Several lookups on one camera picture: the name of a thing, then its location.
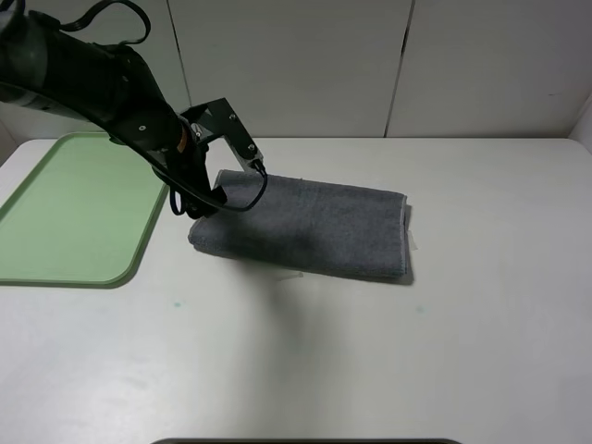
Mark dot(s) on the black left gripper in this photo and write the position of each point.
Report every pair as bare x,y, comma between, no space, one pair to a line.
185,172

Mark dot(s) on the grey towel with orange stripes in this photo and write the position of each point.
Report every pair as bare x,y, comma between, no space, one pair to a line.
317,227

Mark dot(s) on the clear tape strip on table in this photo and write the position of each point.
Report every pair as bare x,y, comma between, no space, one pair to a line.
411,241

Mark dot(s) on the light green plastic tray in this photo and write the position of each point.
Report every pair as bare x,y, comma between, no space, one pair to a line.
82,218

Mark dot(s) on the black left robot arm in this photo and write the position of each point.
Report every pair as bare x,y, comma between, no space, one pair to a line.
45,68

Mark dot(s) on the clear tape strip lower centre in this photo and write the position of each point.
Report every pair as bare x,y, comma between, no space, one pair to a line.
289,276

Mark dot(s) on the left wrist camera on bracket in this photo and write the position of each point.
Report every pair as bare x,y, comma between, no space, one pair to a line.
217,119

